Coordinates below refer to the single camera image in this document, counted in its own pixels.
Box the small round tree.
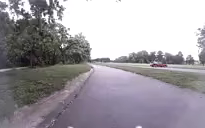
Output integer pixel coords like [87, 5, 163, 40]
[198, 49, 205, 67]

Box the red car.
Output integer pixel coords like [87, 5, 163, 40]
[149, 62, 169, 69]

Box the group of large trees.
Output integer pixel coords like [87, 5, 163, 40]
[0, 0, 93, 71]

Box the distant row of trees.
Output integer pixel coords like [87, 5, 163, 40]
[91, 50, 196, 66]

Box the dark asphalt path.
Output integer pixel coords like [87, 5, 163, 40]
[48, 63, 205, 128]

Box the grass verge by road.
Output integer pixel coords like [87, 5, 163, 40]
[101, 63, 205, 97]

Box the grass area with trees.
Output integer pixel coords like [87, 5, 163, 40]
[0, 63, 92, 121]

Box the grey road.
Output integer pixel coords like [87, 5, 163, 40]
[104, 62, 205, 75]

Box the pale dirt strip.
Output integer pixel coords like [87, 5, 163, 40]
[7, 66, 95, 128]

